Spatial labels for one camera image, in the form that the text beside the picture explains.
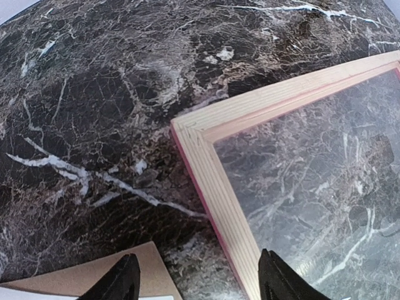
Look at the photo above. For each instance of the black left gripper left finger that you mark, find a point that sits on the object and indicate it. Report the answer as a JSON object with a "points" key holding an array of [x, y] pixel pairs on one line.
{"points": [[121, 282]]}

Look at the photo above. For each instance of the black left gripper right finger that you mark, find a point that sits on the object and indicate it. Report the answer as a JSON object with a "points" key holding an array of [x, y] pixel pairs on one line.
{"points": [[277, 280]]}

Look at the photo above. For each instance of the clear acrylic sheet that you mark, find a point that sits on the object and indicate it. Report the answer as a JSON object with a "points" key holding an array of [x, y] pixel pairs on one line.
{"points": [[319, 186]]}

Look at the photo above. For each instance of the light wooden picture frame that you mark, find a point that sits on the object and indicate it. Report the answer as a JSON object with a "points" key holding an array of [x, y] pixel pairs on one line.
{"points": [[196, 132]]}

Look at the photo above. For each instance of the brown cardboard backing board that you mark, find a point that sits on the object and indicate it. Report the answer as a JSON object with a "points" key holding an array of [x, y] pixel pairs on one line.
{"points": [[72, 282]]}

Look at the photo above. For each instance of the white paper sheet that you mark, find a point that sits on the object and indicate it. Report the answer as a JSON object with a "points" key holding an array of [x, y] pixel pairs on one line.
{"points": [[168, 297]]}

